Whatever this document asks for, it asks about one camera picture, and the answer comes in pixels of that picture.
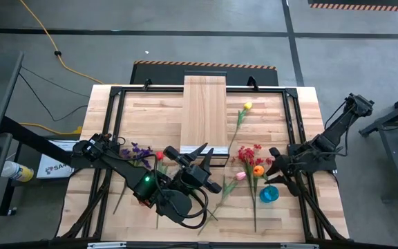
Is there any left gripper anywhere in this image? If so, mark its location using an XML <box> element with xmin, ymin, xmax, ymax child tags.
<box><xmin>181</xmin><ymin>142</ymin><xmax>222</xmax><ymax>194</ymax></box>

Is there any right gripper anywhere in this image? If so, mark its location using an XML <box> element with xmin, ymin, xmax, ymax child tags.
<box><xmin>264</xmin><ymin>147</ymin><xmax>310</xmax><ymax>198</ymax></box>

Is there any orange artificial tulip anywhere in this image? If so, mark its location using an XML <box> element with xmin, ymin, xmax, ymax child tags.
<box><xmin>252</xmin><ymin>165</ymin><xmax>266</xmax><ymax>200</ymax></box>

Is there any pink artificial tulip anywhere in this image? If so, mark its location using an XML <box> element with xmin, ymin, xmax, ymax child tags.
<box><xmin>197</xmin><ymin>171</ymin><xmax>247</xmax><ymax>237</ymax></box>

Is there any red artificial tulip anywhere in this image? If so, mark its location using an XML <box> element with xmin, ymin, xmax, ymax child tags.
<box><xmin>154</xmin><ymin>151</ymin><xmax>168</xmax><ymax>230</ymax></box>

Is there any purple artificial flower sprig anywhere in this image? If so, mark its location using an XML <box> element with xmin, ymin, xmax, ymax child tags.
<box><xmin>113</xmin><ymin>142</ymin><xmax>154</xmax><ymax>215</ymax></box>

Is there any yellow artificial tulip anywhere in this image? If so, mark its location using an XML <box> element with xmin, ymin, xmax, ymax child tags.
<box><xmin>227</xmin><ymin>101</ymin><xmax>254</xmax><ymax>154</ymax></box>

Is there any blue glass vase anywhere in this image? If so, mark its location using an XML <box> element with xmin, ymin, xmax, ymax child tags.
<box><xmin>258</xmin><ymin>185</ymin><xmax>280</xmax><ymax>204</ymax></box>

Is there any red blossom flower sprig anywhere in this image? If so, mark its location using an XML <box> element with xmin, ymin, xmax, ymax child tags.
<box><xmin>231</xmin><ymin>144</ymin><xmax>274</xmax><ymax>233</ymax></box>

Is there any black hazard-striped floor mat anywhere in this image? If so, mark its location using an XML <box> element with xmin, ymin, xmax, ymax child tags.
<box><xmin>307</xmin><ymin>0</ymin><xmax>398</xmax><ymax>13</ymax></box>
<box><xmin>131</xmin><ymin>60</ymin><xmax>279</xmax><ymax>86</ymax></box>

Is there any white printed cardboard box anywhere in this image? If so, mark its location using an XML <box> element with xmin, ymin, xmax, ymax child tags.
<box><xmin>35</xmin><ymin>140</ymin><xmax>82</xmax><ymax>180</ymax></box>

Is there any white and yellow bottle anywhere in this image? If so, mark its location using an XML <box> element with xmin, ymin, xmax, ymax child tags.
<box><xmin>1</xmin><ymin>160</ymin><xmax>35</xmax><ymax>183</ymax></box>

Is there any black metal frame shelf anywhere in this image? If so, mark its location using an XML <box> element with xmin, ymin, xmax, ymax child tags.
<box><xmin>179</xmin><ymin>71</ymin><xmax>230</xmax><ymax>167</ymax></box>

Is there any silver metal bracket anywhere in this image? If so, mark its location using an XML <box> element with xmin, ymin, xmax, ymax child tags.
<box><xmin>280</xmin><ymin>243</ymin><xmax>319</xmax><ymax>249</ymax></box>
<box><xmin>87</xmin><ymin>241</ymin><xmax>127</xmax><ymax>249</ymax></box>

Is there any yellow power cord plug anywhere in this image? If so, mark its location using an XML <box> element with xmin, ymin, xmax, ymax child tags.
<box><xmin>19</xmin><ymin>121</ymin><xmax>83</xmax><ymax>136</ymax></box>

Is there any thin black floor cable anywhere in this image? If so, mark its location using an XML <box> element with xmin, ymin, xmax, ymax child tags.
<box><xmin>18</xmin><ymin>73</ymin><xmax>88</xmax><ymax>122</ymax></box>
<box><xmin>21</xmin><ymin>66</ymin><xmax>91</xmax><ymax>98</ymax></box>

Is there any yellow extension cable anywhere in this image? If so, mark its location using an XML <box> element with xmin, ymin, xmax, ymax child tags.
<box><xmin>19</xmin><ymin>0</ymin><xmax>105</xmax><ymax>85</ymax></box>

